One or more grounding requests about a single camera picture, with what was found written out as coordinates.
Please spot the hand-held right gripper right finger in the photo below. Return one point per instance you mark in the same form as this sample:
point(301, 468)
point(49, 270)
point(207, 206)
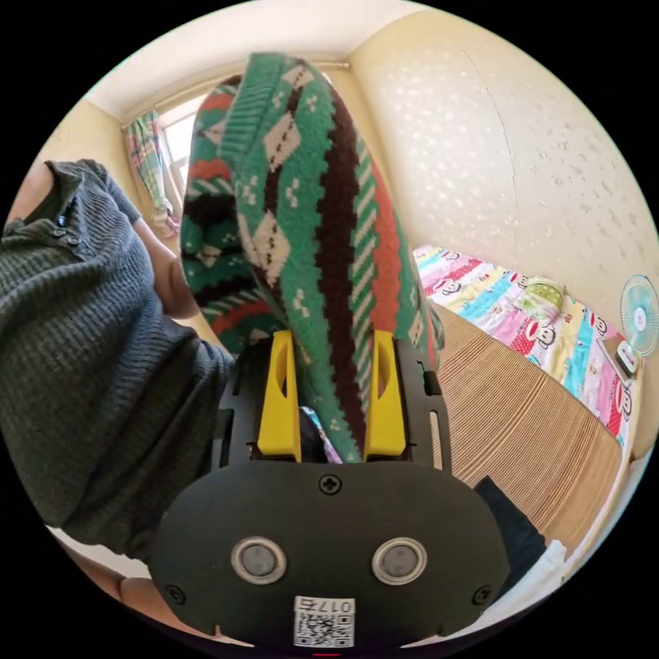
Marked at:
point(385, 412)

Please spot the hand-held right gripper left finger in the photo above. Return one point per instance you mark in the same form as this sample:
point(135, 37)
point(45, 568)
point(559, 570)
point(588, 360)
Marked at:
point(278, 407)

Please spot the green patterned sweater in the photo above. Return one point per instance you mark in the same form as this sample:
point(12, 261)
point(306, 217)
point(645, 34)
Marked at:
point(309, 216)

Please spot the person's right forearm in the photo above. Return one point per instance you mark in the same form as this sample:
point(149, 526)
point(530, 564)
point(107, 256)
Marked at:
point(98, 569)

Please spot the person's left forearm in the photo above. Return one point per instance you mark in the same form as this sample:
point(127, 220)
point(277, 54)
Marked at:
point(172, 280)

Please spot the green patterned pillow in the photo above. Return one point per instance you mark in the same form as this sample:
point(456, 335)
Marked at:
point(540, 294)

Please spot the person's right hand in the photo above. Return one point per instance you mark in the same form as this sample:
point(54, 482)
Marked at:
point(144, 596)

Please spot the bed with mat and printed sheet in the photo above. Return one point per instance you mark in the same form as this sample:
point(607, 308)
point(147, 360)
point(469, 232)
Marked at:
point(520, 427)

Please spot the pile of clothes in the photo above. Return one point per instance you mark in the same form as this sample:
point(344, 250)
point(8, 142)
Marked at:
point(512, 533)

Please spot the person's body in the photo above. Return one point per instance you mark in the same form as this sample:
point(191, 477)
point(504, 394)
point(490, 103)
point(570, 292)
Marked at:
point(87, 329)

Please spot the small electric fan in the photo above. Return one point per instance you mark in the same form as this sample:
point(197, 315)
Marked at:
point(639, 315)

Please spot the checked curtain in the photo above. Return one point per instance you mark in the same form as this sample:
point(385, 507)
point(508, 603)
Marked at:
point(146, 159)

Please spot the window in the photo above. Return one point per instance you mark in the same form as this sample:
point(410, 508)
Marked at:
point(176, 139)

